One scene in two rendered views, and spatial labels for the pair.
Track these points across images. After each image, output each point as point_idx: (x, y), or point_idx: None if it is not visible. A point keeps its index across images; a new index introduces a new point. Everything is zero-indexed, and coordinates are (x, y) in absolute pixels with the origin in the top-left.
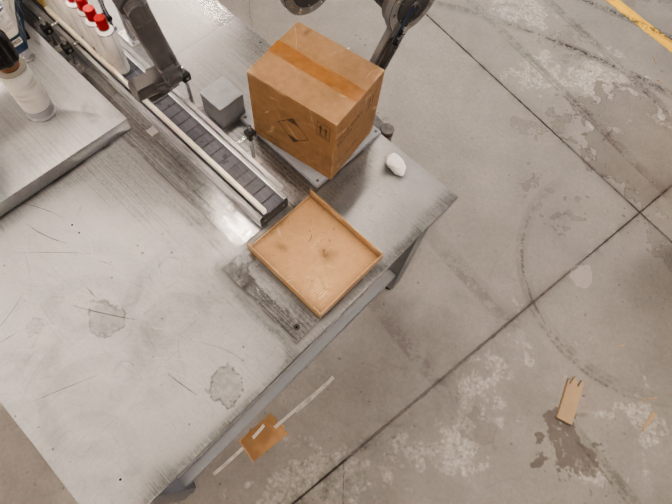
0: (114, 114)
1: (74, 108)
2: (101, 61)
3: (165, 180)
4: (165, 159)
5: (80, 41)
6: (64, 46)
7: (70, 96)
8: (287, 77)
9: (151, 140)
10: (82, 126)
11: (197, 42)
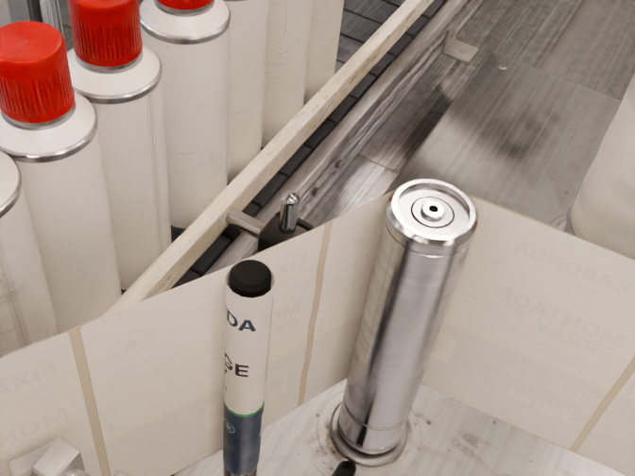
0: (494, 76)
1: (538, 174)
2: (320, 111)
3: (585, 7)
4: (528, 16)
5: (241, 194)
6: (300, 227)
7: (496, 199)
8: None
9: (490, 48)
10: (590, 134)
11: (63, 22)
